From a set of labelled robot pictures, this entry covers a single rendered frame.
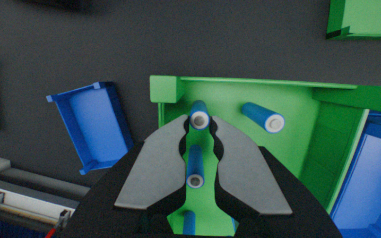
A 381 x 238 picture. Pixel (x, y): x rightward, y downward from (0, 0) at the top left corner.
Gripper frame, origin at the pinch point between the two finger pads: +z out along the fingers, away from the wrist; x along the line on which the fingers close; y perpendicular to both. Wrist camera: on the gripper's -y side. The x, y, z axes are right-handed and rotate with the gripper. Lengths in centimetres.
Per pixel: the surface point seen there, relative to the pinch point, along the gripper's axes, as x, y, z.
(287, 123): 11.7, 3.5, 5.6
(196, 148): 0.0, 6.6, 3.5
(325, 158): 15.8, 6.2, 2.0
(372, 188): 41.5, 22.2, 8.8
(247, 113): 5.5, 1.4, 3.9
